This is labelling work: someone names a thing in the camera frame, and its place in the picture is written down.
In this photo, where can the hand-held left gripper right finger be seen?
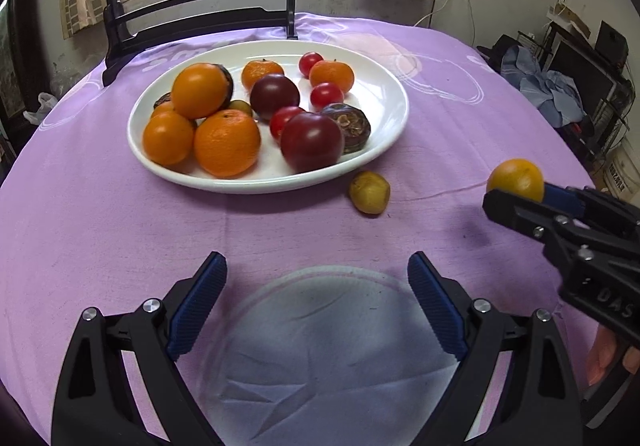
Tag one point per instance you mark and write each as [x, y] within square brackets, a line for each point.
[435, 306]

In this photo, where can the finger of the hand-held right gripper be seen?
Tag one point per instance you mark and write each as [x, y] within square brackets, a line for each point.
[520, 215]
[562, 198]

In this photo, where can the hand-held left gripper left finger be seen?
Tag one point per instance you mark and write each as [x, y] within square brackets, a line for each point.
[200, 306]

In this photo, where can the yellowish orange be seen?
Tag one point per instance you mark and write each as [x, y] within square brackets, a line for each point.
[515, 175]

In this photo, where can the small yellow-green plum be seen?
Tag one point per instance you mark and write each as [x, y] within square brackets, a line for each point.
[240, 107]
[369, 192]

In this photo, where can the large orange with stem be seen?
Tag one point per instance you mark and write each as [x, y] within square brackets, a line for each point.
[227, 143]

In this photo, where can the smooth orange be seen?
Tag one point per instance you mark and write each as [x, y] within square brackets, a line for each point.
[160, 111]
[200, 90]
[167, 138]

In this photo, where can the white oval plate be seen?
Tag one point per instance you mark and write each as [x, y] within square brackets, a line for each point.
[380, 98]

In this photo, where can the large dark red plum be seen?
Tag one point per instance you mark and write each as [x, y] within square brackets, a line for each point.
[311, 141]

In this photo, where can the red cherry tomato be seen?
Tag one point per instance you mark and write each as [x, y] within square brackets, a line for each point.
[326, 95]
[282, 118]
[310, 63]

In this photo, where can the brown water chestnut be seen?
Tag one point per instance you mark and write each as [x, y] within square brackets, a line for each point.
[356, 125]
[228, 78]
[162, 100]

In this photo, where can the dimpled mandarin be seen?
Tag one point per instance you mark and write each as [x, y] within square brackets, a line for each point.
[332, 74]

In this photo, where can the person's right hand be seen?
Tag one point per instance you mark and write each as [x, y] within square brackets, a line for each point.
[600, 356]

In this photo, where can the white cardboard box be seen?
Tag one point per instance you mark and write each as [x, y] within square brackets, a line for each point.
[620, 175]

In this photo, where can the blue clothes pile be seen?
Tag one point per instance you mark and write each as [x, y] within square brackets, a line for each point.
[550, 85]

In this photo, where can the purple printed tablecloth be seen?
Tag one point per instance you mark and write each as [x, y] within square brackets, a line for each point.
[100, 226]

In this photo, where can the dark cloth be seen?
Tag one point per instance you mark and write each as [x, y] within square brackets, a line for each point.
[492, 53]

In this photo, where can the black speaker box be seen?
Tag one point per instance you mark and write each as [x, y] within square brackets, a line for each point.
[612, 43]

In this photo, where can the dark purple plum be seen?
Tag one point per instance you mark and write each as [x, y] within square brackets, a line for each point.
[274, 95]

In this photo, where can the small mandarin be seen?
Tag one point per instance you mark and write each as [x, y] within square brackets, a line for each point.
[260, 71]

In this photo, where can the white plastic bag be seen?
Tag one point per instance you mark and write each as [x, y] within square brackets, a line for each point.
[37, 109]

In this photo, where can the dark wooden cabinet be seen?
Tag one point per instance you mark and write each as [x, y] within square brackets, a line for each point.
[15, 25]

